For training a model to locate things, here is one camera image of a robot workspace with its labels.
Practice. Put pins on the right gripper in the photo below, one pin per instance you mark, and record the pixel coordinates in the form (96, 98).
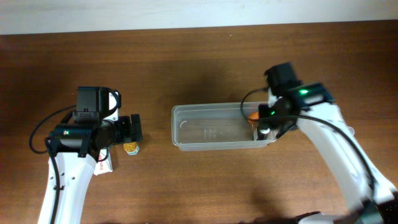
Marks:
(268, 125)

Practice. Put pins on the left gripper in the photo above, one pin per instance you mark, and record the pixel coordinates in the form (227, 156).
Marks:
(135, 127)

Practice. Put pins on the small jar gold lid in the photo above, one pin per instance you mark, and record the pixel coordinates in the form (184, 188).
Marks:
(131, 148)

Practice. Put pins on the orange bottle white cap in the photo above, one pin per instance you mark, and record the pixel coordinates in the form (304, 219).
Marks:
(253, 117)

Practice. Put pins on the white blue red box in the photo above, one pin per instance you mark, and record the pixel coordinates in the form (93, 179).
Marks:
(104, 164)

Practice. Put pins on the black bottle white cap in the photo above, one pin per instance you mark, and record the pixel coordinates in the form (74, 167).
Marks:
(262, 134)

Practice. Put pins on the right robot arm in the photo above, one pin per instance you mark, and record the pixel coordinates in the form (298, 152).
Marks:
(369, 196)

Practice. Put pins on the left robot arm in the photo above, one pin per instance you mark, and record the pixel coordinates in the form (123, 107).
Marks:
(79, 148)

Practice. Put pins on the clear plastic container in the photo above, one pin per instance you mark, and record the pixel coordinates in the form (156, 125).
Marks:
(215, 126)

